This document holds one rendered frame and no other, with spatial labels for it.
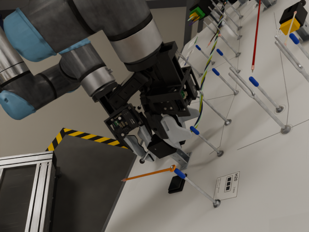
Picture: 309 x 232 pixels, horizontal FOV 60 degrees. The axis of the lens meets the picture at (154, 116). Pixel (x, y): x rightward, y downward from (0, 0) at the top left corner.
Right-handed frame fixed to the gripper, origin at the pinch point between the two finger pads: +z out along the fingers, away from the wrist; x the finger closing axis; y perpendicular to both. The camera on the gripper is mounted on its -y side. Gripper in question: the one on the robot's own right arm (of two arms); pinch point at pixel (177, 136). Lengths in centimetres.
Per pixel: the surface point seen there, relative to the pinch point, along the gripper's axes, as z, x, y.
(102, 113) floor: 73, 97, -134
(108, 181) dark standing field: 84, 39, -100
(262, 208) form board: -0.3, -14.0, 17.8
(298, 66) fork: -13.1, -0.5, 23.3
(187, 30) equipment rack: 18, 91, -31
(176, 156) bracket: 5.1, -1.0, -1.9
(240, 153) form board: 2.0, -2.7, 12.7
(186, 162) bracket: 7.4, -1.0, -0.5
